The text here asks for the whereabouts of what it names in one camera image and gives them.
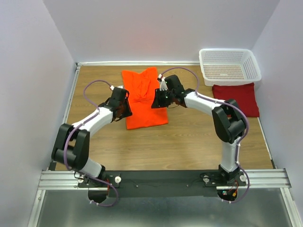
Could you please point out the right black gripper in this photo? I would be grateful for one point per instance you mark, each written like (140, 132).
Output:
(157, 102)

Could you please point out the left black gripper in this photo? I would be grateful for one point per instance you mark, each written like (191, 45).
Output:
(129, 112)

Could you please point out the orange t shirt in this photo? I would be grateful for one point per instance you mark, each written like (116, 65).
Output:
(141, 87)

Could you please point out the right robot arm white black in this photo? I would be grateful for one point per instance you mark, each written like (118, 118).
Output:
(230, 123)

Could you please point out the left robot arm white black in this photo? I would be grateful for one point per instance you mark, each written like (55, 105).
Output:
(71, 146)

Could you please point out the white plastic basket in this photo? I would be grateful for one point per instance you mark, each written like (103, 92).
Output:
(228, 67)

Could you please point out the folded dark red t shirt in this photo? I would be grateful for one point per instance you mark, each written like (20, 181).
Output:
(244, 95)

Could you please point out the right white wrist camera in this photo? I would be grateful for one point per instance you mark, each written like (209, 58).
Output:
(163, 84)

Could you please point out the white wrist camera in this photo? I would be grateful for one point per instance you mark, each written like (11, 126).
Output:
(113, 87)
(163, 84)

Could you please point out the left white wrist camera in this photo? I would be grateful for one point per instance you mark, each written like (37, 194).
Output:
(113, 87)

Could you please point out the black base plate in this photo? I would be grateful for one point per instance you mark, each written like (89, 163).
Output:
(165, 183)

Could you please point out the aluminium rail frame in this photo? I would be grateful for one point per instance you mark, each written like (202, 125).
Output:
(187, 142)

